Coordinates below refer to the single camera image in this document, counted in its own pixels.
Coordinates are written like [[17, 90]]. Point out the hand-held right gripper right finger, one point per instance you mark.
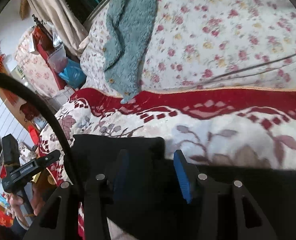
[[183, 177]]

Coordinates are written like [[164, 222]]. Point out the clear plastic container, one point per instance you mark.
[[58, 58]]

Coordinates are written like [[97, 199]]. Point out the floral cloth covered furniture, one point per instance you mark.
[[30, 67]]

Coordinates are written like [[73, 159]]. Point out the red and white floral blanket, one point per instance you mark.
[[213, 120]]

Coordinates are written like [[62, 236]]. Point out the person's left hand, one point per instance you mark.
[[39, 201]]

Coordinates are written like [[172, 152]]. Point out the floral rose print quilt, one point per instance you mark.
[[213, 37]]

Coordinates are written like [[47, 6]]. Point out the beige curtain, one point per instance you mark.
[[60, 15]]

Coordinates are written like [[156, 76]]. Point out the teal fleece jacket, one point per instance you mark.
[[128, 37]]

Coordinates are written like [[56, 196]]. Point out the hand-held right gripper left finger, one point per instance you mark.
[[121, 172]]

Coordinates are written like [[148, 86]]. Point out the blue plastic bag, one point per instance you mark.
[[73, 73]]

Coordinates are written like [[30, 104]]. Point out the black pants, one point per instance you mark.
[[148, 205]]

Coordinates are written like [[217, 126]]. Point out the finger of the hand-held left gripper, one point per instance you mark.
[[49, 158]]

